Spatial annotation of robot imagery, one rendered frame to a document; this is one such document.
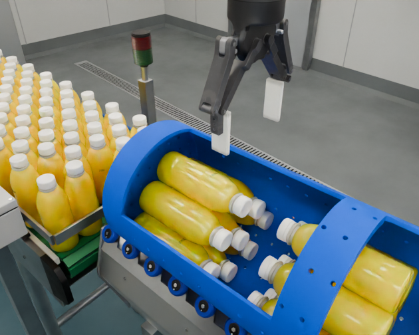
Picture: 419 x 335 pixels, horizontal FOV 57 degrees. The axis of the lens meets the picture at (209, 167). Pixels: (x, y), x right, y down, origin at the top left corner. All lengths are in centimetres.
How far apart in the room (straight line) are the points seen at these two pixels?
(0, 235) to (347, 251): 69
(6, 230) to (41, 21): 456
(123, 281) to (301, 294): 52
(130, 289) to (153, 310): 8
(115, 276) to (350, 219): 60
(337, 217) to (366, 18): 367
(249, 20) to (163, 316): 64
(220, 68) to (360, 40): 378
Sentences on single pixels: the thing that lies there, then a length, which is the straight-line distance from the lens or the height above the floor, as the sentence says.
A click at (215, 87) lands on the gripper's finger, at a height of 142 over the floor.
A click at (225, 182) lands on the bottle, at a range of 71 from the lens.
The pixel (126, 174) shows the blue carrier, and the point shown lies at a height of 119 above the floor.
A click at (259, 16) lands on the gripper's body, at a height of 149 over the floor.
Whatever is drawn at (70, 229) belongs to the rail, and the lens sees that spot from 98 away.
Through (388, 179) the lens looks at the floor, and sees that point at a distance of 296.
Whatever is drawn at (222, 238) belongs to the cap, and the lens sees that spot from 69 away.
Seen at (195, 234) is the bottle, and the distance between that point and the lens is 71.
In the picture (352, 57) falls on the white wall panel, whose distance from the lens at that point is 432.
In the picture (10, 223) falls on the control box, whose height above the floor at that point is 105.
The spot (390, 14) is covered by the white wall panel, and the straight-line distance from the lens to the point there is 409.
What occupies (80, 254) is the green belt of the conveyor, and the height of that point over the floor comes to 89.
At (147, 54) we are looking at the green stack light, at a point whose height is 119.
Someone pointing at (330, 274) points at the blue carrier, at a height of 121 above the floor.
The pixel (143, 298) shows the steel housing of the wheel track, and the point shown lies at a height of 87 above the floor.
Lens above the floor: 162
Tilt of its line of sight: 35 degrees down
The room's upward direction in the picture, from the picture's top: straight up
